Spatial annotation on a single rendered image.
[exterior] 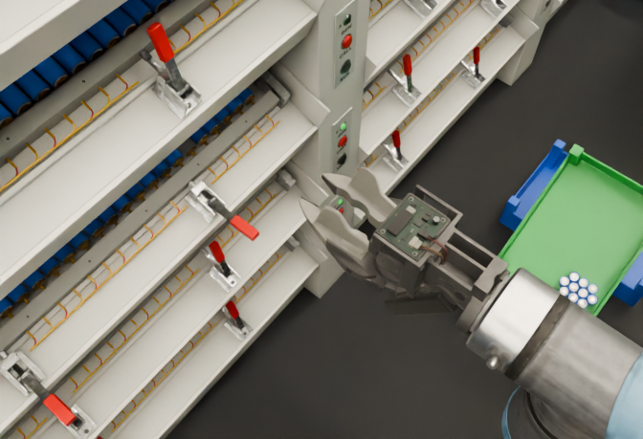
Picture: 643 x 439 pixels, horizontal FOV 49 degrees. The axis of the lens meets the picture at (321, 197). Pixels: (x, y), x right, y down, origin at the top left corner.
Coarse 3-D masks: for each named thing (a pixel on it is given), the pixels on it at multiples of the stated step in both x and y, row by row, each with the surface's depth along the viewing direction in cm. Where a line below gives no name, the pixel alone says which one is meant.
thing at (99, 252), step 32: (256, 128) 87; (192, 160) 82; (224, 160) 85; (160, 192) 80; (128, 224) 78; (96, 256) 76; (64, 288) 74; (96, 288) 76; (32, 320) 72; (0, 352) 71
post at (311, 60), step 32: (320, 32) 77; (288, 64) 86; (320, 64) 81; (320, 96) 86; (352, 96) 94; (320, 128) 92; (352, 128) 101; (320, 160) 98; (352, 160) 108; (352, 224) 126; (320, 288) 133
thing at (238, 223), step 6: (210, 204) 82; (216, 204) 82; (216, 210) 81; (222, 210) 81; (228, 210) 81; (222, 216) 81; (228, 216) 81; (234, 216) 81; (234, 222) 80; (240, 222) 80; (246, 222) 80; (240, 228) 80; (246, 228) 80; (252, 228) 80; (246, 234) 80; (252, 234) 79; (258, 234) 80; (252, 240) 80
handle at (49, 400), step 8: (24, 376) 70; (32, 376) 71; (32, 384) 70; (40, 384) 70; (40, 392) 70; (48, 392) 70; (48, 400) 69; (56, 400) 70; (56, 408) 69; (64, 408) 69; (56, 416) 69; (64, 416) 69; (72, 416) 69; (64, 424) 68
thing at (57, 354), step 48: (288, 96) 88; (192, 144) 86; (288, 144) 89; (240, 192) 85; (96, 240) 79; (144, 240) 80; (192, 240) 82; (144, 288) 79; (48, 336) 75; (96, 336) 76; (0, 384) 72; (48, 384) 73; (0, 432) 71
